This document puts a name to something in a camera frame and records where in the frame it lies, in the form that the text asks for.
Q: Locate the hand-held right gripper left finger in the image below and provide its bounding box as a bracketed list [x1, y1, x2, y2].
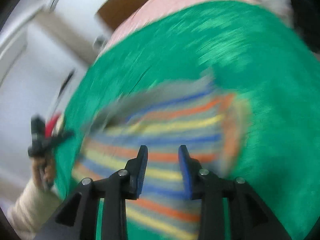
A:
[34, 145, 148, 240]

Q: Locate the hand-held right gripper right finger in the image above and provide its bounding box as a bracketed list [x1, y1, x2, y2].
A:
[178, 145, 292, 240]

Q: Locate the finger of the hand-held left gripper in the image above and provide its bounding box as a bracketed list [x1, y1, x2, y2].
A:
[49, 131, 75, 144]

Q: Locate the striped knit sweater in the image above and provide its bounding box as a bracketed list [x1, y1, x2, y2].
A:
[71, 77, 250, 240]

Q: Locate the person's left forearm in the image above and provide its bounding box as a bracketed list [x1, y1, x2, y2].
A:
[7, 180, 63, 235]

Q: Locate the person's left hand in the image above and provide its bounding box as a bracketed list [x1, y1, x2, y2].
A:
[32, 155, 57, 190]

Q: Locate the folded red cloth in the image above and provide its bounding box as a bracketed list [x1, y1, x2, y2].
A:
[45, 114, 60, 137]

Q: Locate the dark cloth on shelf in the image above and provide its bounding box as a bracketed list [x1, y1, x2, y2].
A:
[56, 70, 75, 98]

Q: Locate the small white fan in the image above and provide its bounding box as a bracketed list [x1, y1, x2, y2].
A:
[94, 35, 108, 50]

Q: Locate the green patterned blanket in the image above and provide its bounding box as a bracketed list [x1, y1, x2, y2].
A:
[54, 0, 320, 240]

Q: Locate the brown wooden headboard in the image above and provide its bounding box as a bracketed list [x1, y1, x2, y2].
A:
[96, 0, 180, 32]

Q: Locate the pink striped bed quilt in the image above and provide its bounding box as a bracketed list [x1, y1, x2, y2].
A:
[100, 0, 260, 53]

